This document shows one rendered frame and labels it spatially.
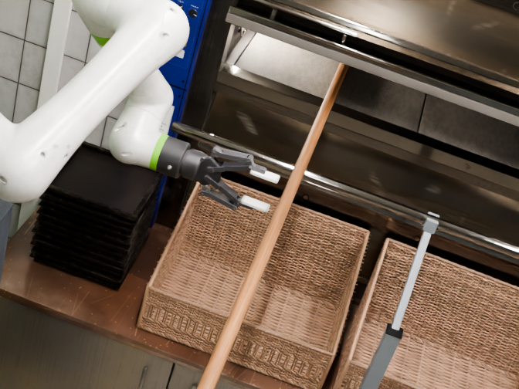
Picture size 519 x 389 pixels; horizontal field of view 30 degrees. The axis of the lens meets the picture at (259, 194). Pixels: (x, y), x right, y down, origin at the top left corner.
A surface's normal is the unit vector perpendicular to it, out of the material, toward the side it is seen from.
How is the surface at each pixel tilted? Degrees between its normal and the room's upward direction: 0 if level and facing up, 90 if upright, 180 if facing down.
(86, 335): 90
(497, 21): 70
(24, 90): 90
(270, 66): 0
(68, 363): 90
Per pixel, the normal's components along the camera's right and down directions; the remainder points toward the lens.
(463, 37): -0.13, 0.18
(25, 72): -0.24, 0.48
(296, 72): 0.26, -0.80
